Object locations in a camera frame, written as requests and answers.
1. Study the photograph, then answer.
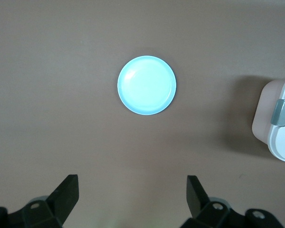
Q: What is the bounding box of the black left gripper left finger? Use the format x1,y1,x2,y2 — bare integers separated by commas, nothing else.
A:
0,174,80,228

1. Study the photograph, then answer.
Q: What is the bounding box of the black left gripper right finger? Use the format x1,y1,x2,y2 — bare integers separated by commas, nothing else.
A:
186,175,282,228

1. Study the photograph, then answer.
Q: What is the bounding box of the white lidded pink box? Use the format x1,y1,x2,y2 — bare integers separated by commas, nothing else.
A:
251,74,285,163

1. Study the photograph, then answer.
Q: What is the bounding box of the light blue round plate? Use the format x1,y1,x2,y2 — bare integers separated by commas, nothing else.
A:
117,56,178,116

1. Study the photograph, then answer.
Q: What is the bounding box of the brown table cover mat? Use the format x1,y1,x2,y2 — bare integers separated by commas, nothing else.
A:
0,0,285,228

